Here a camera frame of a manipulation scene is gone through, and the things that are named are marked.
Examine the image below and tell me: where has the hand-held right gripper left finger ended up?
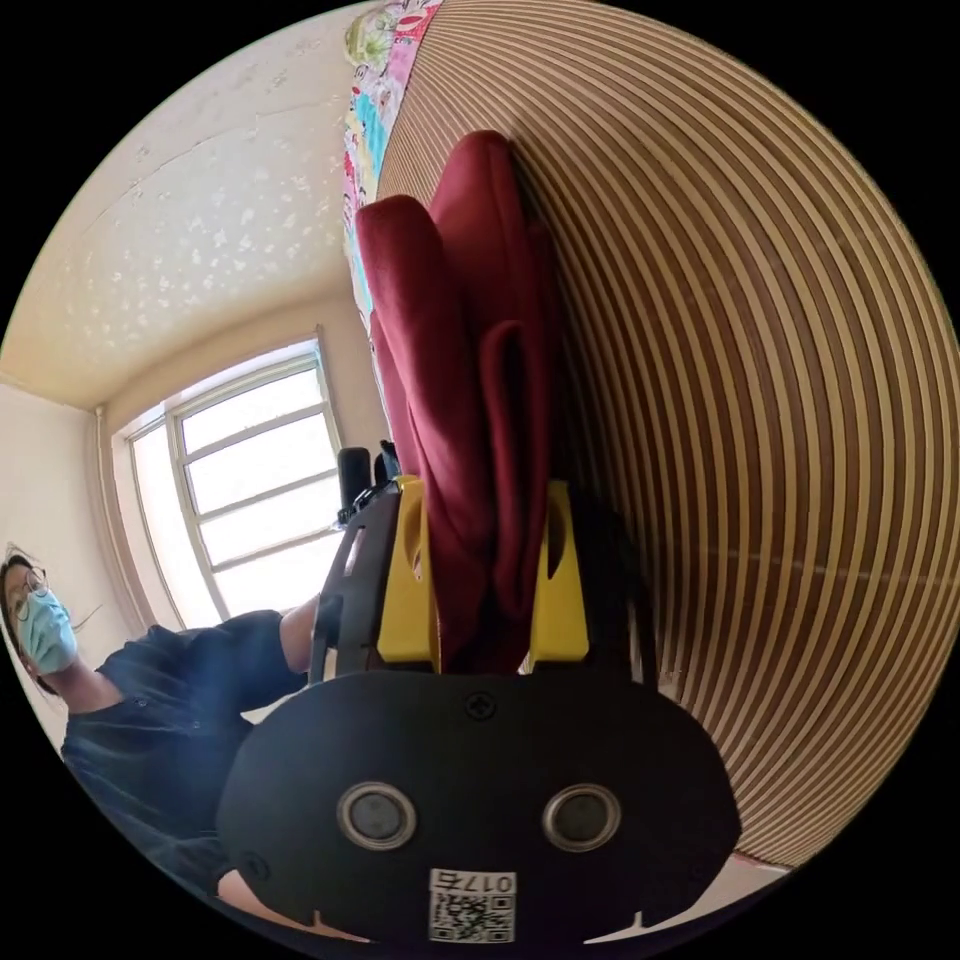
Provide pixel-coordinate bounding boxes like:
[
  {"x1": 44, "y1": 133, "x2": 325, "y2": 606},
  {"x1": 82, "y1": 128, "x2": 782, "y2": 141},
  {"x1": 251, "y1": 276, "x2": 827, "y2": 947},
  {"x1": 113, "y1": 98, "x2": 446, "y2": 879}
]
[{"x1": 376, "y1": 474, "x2": 444, "y2": 670}]

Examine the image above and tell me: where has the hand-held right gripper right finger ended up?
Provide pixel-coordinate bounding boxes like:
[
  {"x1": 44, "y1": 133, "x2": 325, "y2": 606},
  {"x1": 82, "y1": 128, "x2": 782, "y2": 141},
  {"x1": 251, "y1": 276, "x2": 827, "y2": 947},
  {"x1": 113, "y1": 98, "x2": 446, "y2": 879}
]
[{"x1": 527, "y1": 479, "x2": 589, "y2": 663}]

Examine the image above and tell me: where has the red long sleeve shirt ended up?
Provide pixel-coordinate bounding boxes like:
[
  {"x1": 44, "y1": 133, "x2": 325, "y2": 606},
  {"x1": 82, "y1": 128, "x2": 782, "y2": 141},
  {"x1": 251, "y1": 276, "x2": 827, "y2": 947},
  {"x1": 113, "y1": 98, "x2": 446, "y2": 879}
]
[{"x1": 353, "y1": 130, "x2": 565, "y2": 676}]

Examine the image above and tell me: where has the person's left forearm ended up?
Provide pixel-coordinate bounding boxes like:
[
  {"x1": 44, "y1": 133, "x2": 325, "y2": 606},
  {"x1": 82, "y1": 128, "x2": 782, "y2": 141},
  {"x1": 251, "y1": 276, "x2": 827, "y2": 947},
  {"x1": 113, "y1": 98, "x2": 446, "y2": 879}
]
[{"x1": 278, "y1": 594, "x2": 324, "y2": 674}]

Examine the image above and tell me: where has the person's right hand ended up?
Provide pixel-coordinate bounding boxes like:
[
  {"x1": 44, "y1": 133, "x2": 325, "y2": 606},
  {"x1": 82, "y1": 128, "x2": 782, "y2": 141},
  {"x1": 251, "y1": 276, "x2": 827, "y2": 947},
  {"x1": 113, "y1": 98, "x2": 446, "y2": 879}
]
[{"x1": 215, "y1": 868, "x2": 376, "y2": 945}]

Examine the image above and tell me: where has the window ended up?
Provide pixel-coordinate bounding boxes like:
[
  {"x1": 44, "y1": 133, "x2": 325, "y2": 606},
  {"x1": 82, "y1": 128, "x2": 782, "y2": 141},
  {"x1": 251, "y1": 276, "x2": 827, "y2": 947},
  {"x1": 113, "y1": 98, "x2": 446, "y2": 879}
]
[{"x1": 110, "y1": 337, "x2": 355, "y2": 633}]

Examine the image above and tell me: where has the person's body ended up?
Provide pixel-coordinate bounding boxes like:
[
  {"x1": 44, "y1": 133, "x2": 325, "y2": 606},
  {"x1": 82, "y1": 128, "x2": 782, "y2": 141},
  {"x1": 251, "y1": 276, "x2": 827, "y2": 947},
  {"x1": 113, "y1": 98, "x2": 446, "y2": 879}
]
[{"x1": 0, "y1": 543, "x2": 313, "y2": 901}]

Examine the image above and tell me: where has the bed with striped woven mat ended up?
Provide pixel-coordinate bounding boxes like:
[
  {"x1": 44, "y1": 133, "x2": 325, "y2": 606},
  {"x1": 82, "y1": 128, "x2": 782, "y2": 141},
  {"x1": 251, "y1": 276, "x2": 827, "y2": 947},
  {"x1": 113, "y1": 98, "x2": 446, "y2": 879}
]
[{"x1": 341, "y1": 0, "x2": 960, "y2": 901}]

